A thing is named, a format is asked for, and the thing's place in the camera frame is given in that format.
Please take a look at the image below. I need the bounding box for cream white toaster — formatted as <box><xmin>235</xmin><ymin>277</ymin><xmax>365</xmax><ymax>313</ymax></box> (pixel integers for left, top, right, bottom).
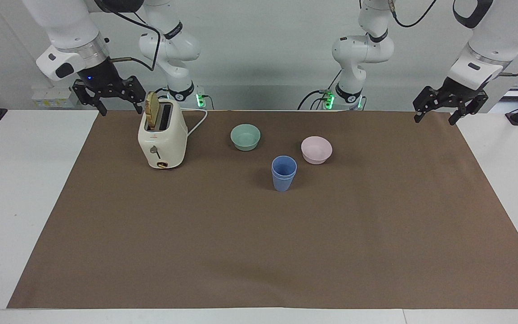
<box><xmin>138</xmin><ymin>98</ymin><xmax>189</xmax><ymax>170</ymax></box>

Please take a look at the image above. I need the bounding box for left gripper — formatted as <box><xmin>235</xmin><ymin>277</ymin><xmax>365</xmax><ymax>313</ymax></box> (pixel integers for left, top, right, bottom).
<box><xmin>412</xmin><ymin>77</ymin><xmax>489</xmax><ymax>126</ymax></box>

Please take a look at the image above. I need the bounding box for green bowl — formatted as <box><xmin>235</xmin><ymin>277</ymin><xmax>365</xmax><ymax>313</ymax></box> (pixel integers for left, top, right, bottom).
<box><xmin>230</xmin><ymin>124</ymin><xmax>262</xmax><ymax>152</ymax></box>

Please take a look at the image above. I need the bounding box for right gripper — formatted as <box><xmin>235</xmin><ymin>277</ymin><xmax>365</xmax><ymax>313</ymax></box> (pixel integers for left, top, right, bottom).
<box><xmin>71</xmin><ymin>58</ymin><xmax>147</xmax><ymax>117</ymax></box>

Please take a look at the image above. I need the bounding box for pink bowl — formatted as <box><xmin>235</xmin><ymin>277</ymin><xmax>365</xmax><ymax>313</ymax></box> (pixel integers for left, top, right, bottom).
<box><xmin>301</xmin><ymin>136</ymin><xmax>333</xmax><ymax>165</ymax></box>

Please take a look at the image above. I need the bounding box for white toaster cord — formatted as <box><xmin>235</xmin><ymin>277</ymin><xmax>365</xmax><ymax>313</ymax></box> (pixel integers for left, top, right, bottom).
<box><xmin>186</xmin><ymin>108</ymin><xmax>209</xmax><ymax>137</ymax></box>

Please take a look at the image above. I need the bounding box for blue cup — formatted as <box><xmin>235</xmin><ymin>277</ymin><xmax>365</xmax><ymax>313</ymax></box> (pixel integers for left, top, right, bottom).
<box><xmin>271</xmin><ymin>155</ymin><xmax>298</xmax><ymax>177</ymax></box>
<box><xmin>271</xmin><ymin>166</ymin><xmax>297</xmax><ymax>193</ymax></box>

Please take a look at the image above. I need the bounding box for toasted bread slice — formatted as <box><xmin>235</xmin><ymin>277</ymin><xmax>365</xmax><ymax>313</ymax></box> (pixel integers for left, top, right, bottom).
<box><xmin>145</xmin><ymin>91</ymin><xmax>160</xmax><ymax>129</ymax></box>

